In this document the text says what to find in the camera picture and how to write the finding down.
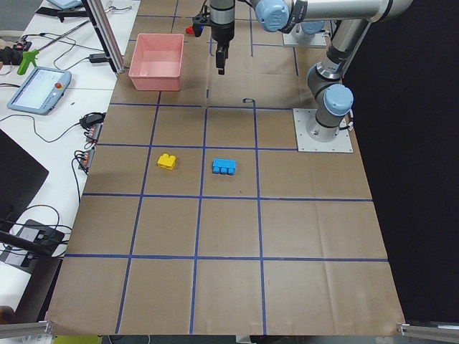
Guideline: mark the teach pendant tablet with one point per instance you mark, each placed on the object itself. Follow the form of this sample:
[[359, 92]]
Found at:
[[41, 91]]

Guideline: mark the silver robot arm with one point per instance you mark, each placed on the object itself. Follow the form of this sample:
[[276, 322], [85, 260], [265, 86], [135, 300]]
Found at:
[[250, 70], [312, 27]]

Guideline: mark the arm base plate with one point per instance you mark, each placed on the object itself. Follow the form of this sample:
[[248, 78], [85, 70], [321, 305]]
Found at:
[[312, 137], [305, 37]]

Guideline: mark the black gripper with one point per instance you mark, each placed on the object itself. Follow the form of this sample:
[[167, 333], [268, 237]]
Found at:
[[222, 31]]

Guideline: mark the aluminium frame post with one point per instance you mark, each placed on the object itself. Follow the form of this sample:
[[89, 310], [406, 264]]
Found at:
[[98, 17]]

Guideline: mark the brown paper table cover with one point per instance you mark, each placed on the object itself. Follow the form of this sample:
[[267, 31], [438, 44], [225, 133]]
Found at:
[[200, 216]]

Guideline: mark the pink plastic box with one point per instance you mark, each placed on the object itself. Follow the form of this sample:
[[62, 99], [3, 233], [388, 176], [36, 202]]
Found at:
[[156, 62]]

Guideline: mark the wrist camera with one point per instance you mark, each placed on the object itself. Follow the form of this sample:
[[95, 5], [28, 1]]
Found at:
[[199, 22]]

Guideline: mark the green handled reacher grabber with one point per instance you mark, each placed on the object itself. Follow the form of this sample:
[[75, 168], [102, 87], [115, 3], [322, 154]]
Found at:
[[29, 57]]

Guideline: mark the yellow toy block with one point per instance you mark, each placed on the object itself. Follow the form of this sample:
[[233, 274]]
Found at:
[[166, 161]]

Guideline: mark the black power adapter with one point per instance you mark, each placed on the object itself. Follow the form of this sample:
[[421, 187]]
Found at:
[[97, 58]]

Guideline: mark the blue toy block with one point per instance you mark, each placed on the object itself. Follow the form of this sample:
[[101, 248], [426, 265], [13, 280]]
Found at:
[[224, 166]]

